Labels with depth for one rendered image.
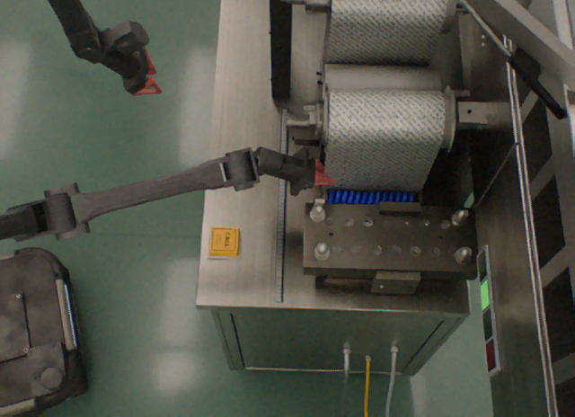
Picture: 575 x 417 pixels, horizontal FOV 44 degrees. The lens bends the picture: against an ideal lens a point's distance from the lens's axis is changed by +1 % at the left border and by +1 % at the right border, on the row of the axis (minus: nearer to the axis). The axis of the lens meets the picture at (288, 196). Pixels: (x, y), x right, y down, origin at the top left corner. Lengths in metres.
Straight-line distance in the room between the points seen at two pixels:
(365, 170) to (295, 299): 0.36
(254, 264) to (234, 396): 0.92
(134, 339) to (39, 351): 0.38
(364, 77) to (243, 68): 0.51
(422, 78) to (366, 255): 0.42
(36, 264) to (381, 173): 1.38
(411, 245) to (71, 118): 1.82
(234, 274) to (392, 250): 0.39
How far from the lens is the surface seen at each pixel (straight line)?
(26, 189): 3.00
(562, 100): 1.16
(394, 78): 1.61
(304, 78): 2.00
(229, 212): 1.81
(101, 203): 1.52
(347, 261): 1.62
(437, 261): 1.66
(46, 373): 2.38
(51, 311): 2.52
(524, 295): 1.28
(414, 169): 1.61
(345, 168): 1.59
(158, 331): 2.67
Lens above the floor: 2.56
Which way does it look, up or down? 65 degrees down
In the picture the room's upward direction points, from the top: 1 degrees clockwise
